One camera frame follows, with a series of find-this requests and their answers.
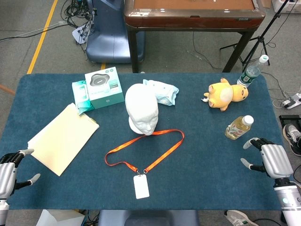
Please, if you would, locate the yellow plush toy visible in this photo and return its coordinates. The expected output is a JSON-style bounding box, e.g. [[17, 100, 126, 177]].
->
[[201, 78, 249, 112]]

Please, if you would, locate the black foot pedal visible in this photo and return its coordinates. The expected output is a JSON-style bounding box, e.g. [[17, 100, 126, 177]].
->
[[279, 114, 301, 127]]

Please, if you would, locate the clear water bottle green label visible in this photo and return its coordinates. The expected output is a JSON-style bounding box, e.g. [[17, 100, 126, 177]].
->
[[237, 54, 269, 88]]

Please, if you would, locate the grey black sneaker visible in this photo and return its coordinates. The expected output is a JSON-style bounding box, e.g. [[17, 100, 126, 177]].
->
[[283, 124, 301, 156]]

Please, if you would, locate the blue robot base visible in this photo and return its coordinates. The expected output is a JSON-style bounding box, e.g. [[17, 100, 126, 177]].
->
[[98, 210, 200, 226]]

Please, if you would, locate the white socket board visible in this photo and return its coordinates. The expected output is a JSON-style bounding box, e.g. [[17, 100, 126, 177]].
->
[[71, 21, 95, 45]]

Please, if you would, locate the green wet wipes pack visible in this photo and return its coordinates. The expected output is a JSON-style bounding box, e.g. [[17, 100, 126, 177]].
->
[[71, 80, 95, 115]]

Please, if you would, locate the blue machine base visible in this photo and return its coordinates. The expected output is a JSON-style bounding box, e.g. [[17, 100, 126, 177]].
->
[[85, 0, 145, 64]]

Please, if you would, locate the black tripod stand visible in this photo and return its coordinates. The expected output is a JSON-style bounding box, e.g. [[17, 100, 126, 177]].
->
[[220, 0, 292, 73]]

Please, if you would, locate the yellow tea bottle white cap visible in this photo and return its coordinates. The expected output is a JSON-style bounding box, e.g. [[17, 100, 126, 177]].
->
[[224, 115, 254, 140]]

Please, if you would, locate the white foam mannequin head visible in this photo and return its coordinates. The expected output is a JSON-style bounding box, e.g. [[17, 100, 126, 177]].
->
[[125, 83, 159, 136]]

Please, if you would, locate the brown mahjong table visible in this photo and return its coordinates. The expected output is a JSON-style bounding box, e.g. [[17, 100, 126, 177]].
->
[[123, 0, 266, 73]]

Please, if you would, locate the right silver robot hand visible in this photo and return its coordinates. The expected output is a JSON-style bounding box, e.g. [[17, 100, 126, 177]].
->
[[240, 137, 294, 188]]

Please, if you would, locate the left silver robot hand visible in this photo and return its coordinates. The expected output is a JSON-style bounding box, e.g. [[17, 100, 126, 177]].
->
[[0, 148, 41, 200]]

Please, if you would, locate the light blue wet wipes pack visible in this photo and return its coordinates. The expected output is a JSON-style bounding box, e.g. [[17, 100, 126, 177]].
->
[[143, 79, 180, 106]]

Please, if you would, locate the white power strip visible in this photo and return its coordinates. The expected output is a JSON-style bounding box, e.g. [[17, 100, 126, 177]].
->
[[281, 93, 301, 110]]

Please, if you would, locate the white paper box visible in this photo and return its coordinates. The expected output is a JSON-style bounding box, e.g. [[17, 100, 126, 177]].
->
[[35, 209, 85, 226]]

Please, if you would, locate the cream paper folder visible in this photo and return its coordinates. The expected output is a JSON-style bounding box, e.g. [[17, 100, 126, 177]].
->
[[27, 102, 100, 177]]

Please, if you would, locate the white storage box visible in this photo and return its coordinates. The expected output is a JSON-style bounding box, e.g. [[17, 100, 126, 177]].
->
[[271, 0, 301, 14]]

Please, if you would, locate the orange lanyard with badge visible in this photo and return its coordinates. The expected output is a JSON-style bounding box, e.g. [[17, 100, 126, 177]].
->
[[104, 129, 185, 200]]

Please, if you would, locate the dark blue table mat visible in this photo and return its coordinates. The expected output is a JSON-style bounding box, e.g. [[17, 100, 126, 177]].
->
[[0, 73, 297, 210]]

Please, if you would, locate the teal product box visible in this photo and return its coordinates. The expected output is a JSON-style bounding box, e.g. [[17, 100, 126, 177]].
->
[[84, 66, 125, 109]]

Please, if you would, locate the black cable bundle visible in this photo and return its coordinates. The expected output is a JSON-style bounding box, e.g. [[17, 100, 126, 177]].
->
[[60, 0, 98, 45]]

